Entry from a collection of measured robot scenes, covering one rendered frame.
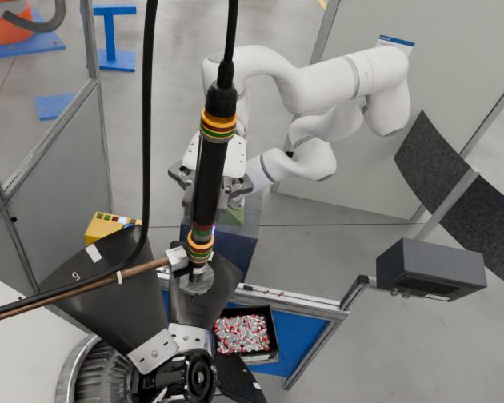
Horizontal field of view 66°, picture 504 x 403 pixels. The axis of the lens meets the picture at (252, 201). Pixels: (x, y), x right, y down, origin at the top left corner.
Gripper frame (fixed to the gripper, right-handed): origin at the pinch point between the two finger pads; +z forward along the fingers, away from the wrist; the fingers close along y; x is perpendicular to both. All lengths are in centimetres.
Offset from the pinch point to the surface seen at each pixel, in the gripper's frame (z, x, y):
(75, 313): 6.2, -30.3, 20.6
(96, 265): -1.3, -24.9, 19.0
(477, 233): -108, -97, -141
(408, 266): -30, -42, -59
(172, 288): -11.6, -45.7, 5.8
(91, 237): -31, -58, 35
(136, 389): 13.0, -45.4, 7.5
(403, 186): -179, -133, -130
